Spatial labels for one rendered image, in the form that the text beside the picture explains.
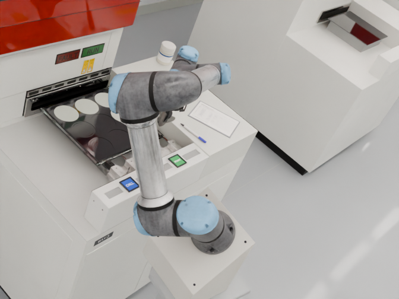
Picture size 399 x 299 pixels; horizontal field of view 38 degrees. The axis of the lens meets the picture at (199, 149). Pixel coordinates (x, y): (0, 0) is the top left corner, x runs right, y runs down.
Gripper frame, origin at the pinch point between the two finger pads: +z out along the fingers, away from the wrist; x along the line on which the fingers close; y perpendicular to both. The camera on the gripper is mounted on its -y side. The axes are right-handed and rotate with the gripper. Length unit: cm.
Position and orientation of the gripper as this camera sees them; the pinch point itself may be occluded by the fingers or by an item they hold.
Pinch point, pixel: (158, 123)
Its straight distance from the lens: 227.2
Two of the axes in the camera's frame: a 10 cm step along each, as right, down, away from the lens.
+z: -3.1, 7.1, 6.3
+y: 8.3, -1.1, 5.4
